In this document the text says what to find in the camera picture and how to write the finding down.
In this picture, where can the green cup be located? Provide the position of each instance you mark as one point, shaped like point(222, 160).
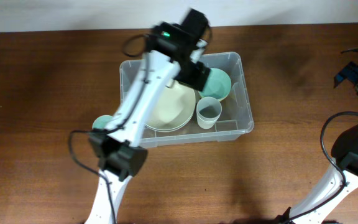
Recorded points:
point(101, 121)

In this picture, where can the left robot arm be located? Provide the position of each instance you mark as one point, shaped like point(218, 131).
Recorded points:
point(171, 52)

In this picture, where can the green bowl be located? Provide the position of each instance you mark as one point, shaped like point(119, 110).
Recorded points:
point(218, 85)

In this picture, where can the beige bowl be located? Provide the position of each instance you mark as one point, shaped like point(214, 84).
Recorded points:
point(167, 124)
point(178, 100)

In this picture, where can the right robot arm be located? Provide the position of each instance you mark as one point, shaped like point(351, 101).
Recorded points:
point(341, 178)

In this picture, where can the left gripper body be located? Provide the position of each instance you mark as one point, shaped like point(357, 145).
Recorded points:
point(192, 75)

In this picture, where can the grey cup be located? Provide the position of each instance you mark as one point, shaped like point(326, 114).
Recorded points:
point(208, 111)

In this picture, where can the clear plastic storage container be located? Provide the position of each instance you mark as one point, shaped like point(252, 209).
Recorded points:
point(235, 120)

